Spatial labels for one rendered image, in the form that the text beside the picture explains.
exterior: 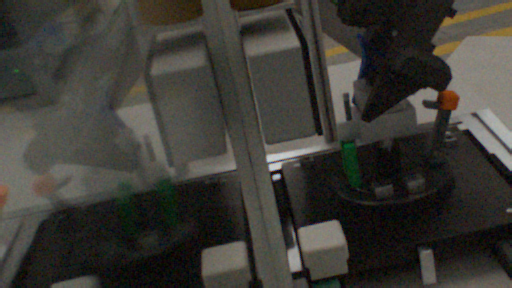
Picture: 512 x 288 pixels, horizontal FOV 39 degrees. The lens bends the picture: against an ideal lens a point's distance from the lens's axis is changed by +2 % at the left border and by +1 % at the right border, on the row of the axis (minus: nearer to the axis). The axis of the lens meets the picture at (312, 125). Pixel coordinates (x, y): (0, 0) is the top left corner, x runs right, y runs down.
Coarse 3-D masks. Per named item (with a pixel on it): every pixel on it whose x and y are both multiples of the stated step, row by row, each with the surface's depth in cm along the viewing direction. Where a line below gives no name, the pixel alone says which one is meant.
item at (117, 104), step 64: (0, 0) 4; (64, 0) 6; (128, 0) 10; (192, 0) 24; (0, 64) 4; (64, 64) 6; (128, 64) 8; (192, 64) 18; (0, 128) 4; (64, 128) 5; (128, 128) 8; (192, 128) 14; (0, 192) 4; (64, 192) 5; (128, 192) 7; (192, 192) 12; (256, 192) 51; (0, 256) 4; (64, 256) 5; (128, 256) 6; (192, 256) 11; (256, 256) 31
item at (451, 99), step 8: (440, 96) 78; (448, 96) 77; (456, 96) 78; (424, 104) 78; (432, 104) 78; (440, 104) 78; (448, 104) 78; (456, 104) 78; (440, 112) 79; (448, 112) 78; (440, 120) 79; (448, 120) 79; (440, 128) 79; (432, 136) 80; (440, 136) 79; (432, 144) 80; (440, 144) 80; (432, 152) 80; (440, 152) 80
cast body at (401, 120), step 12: (372, 72) 77; (360, 84) 77; (372, 84) 75; (360, 96) 75; (360, 108) 76; (396, 108) 76; (408, 108) 76; (360, 120) 76; (384, 120) 76; (396, 120) 76; (408, 120) 76; (348, 132) 78; (360, 132) 76; (372, 132) 76; (384, 132) 77; (396, 132) 77; (408, 132) 77
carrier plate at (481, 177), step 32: (448, 128) 93; (320, 160) 91; (480, 160) 84; (288, 192) 84; (320, 192) 83; (480, 192) 78; (352, 224) 76; (384, 224) 75; (416, 224) 74; (448, 224) 73; (480, 224) 72; (352, 256) 71; (384, 256) 71; (416, 256) 71
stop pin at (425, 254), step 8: (416, 248) 71; (424, 248) 71; (424, 256) 70; (432, 256) 70; (424, 264) 71; (432, 264) 71; (424, 272) 71; (432, 272) 71; (424, 280) 71; (432, 280) 71
